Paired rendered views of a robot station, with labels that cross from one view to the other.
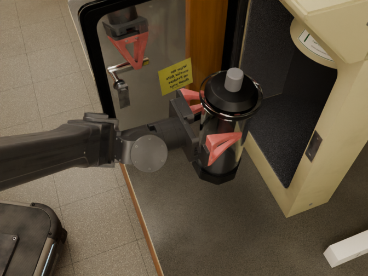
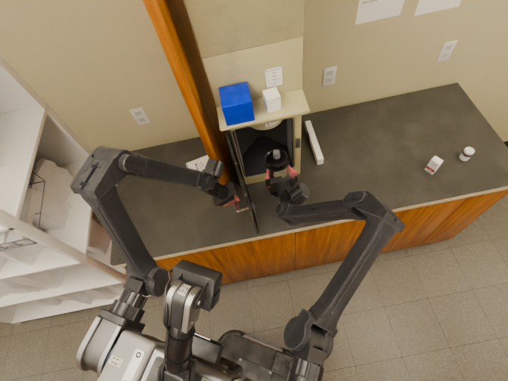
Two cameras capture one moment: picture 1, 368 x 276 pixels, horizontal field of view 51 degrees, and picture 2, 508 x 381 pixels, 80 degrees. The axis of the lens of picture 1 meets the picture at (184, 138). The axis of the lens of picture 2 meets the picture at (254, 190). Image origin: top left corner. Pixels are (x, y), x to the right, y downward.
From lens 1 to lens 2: 88 cm
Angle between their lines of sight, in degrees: 36
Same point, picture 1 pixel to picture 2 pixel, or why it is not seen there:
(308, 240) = (311, 168)
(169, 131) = (286, 186)
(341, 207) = not seen: hidden behind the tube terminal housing
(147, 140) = (301, 187)
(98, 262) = (256, 314)
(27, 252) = (250, 351)
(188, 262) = not seen: hidden behind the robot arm
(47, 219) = (230, 336)
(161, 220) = not seen: hidden behind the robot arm
